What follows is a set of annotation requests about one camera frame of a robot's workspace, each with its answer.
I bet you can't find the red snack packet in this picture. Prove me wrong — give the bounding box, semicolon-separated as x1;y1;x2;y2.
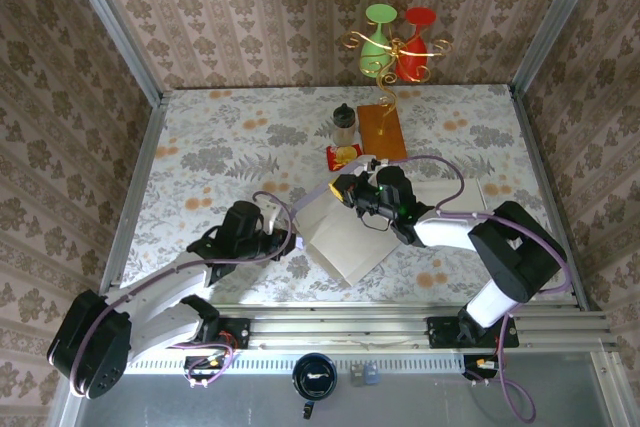
324;143;363;173

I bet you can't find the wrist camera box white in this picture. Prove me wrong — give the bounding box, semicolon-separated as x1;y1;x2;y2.
355;155;385;174
257;195;285;237

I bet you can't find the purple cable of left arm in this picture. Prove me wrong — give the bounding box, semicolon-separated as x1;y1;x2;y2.
69;190;296;398

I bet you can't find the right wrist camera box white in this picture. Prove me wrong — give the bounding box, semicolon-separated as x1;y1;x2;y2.
355;155;385;174

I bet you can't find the aluminium frame post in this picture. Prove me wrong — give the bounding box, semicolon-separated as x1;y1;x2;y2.
509;0;609;98
57;0;166;106

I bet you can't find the slotted metal cable duct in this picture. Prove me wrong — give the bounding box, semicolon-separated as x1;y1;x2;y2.
124;350;464;374

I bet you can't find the red plastic goblet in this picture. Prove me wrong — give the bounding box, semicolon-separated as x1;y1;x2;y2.
393;6;437;83

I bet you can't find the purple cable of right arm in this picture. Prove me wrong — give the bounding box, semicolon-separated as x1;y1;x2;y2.
382;154;574;424

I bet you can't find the floral tablecloth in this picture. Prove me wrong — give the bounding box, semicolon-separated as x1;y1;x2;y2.
117;84;576;306

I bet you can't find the aluminium table side rail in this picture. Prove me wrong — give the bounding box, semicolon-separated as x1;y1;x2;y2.
507;84;604;313
97;91;169;298

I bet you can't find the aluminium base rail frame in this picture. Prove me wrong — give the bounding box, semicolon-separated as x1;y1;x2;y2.
124;304;619;351

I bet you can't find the glass jar black lid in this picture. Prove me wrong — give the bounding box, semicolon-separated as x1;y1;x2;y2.
330;102;359;147

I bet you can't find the gold wire goblet rack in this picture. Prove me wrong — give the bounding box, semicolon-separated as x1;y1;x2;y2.
340;16;454;137

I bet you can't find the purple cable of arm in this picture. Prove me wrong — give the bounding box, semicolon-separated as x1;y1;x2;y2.
69;190;296;398
382;154;574;424

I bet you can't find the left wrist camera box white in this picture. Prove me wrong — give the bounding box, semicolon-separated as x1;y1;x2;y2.
257;195;285;237

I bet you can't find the lavender paper box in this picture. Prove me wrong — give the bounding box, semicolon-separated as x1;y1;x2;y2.
291;156;402;287

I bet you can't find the brown wooden base board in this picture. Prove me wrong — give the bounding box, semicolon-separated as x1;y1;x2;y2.
356;102;409;161

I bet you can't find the black power connector box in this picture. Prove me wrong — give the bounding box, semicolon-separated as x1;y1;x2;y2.
462;354;507;382
183;354;227;382

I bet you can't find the grey metal shelf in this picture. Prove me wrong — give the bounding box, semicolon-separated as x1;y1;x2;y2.
49;339;626;427

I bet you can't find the black round cup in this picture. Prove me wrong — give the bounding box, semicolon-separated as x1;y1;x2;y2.
291;352;339;401

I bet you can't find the green plastic goblet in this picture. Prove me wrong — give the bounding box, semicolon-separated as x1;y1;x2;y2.
358;3;400;79

